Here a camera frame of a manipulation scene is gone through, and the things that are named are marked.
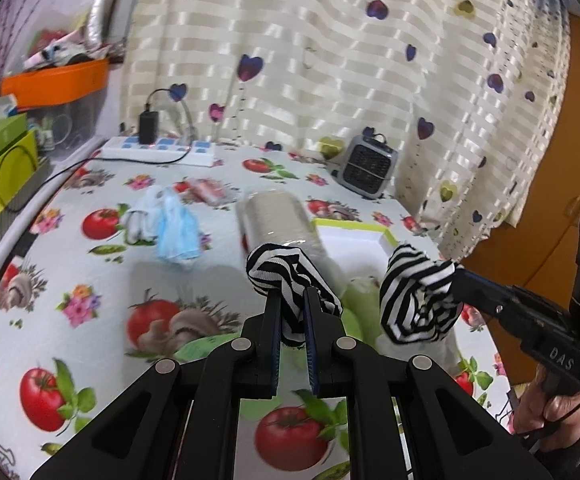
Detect white grey-striped sock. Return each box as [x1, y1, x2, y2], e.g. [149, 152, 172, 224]
[122, 185, 163, 246]

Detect black white striped sock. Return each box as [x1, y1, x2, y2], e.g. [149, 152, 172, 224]
[245, 242, 343, 346]
[379, 244, 466, 345]

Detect orange lidded storage bin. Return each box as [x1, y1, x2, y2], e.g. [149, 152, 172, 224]
[0, 57, 111, 153]

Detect wooden cabinet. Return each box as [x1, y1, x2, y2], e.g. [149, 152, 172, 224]
[457, 5, 580, 396]

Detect white cable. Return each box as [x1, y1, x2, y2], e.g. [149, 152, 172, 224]
[180, 97, 198, 143]

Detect white box with lime rim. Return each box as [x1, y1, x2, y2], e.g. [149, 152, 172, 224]
[312, 217, 397, 283]

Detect person's right hand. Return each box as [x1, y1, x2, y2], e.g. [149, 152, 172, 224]
[512, 366, 580, 443]

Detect white power strip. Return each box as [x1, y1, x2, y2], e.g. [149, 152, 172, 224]
[101, 136, 216, 167]

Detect purple decorative branches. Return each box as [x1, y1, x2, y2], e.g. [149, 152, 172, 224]
[0, 0, 26, 78]

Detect zigzag patterned box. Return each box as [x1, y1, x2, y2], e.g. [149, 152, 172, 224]
[0, 157, 53, 247]

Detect pink patterned packet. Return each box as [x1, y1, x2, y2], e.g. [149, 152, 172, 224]
[186, 177, 236, 207]

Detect pile of assorted packets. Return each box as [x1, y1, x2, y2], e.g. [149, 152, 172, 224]
[22, 30, 103, 71]

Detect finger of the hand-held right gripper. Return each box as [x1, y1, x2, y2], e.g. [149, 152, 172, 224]
[457, 292, 511, 333]
[456, 267, 513, 307]

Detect black cable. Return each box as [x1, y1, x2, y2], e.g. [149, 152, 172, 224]
[0, 87, 193, 211]

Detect clear jar with beige contents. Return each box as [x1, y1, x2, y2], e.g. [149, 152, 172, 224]
[235, 190, 341, 291]

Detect plastic bag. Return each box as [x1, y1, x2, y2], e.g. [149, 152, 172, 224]
[156, 187, 203, 267]

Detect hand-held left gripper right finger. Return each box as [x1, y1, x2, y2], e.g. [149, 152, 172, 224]
[302, 287, 536, 480]

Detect fruit print tablecloth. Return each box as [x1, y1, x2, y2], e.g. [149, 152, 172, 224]
[0, 142, 513, 480]

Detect black charger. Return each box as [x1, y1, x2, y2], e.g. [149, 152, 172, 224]
[138, 110, 160, 145]

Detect small grey heater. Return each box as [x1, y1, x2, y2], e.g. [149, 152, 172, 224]
[340, 133, 400, 200]

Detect heart print curtain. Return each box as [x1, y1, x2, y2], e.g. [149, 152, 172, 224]
[120, 0, 571, 261]

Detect silver foil roll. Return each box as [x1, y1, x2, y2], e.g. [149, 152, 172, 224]
[86, 0, 108, 56]

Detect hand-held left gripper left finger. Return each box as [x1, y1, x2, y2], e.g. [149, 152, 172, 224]
[30, 294, 283, 480]

